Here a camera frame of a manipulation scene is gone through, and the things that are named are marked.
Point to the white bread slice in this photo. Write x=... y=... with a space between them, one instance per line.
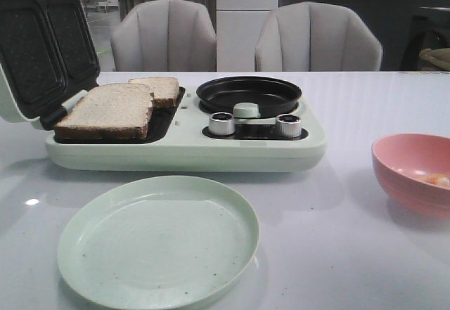
x=116 y=111
x=164 y=90

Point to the pink bowl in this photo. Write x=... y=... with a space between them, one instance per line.
x=399 y=162

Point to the mint green sandwich maker lid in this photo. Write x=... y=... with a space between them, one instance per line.
x=48 y=60

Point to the orange cooked shrimp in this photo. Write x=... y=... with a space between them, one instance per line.
x=437 y=179

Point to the mint green breakfast maker base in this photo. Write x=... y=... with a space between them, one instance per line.
x=185 y=148

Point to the left silver control knob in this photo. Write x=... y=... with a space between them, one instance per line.
x=221 y=124

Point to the silver control knob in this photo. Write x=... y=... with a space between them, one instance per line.
x=221 y=124
x=288 y=126

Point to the right silver control knob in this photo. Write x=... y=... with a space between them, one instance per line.
x=288 y=126

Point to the black round frying pan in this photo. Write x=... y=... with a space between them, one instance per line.
x=273 y=96

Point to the mint green round plate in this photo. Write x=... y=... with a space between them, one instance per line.
x=168 y=242

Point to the left beige upholstered chair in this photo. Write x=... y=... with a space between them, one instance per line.
x=165 y=36

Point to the beige upholstered chair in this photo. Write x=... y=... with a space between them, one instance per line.
x=165 y=36
x=316 y=37

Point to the right beige upholstered chair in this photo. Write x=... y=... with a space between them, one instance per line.
x=316 y=37

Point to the white cabinet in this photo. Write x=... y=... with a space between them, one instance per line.
x=239 y=23

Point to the grey counter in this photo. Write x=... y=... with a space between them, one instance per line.
x=403 y=27

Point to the beige basket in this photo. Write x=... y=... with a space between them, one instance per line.
x=437 y=57

